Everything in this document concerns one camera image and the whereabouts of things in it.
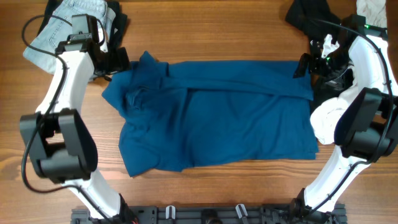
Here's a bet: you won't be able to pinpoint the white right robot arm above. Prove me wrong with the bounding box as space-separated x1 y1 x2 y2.
287 15 397 218

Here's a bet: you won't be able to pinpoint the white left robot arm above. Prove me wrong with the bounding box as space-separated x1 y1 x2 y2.
20 39 137 223

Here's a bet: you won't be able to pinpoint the white crumpled t-shirt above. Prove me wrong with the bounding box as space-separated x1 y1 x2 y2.
310 0 387 144

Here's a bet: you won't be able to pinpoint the light blue folded jeans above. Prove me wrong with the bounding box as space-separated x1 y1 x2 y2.
23 0 119 75

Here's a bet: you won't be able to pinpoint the black crumpled garment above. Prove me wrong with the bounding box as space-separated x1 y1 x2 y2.
285 0 350 112

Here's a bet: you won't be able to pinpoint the dark blue polo shirt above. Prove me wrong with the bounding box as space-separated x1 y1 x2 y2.
102 53 318 176

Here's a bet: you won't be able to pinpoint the black folded garment under jeans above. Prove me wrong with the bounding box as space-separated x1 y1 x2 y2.
32 0 127 51

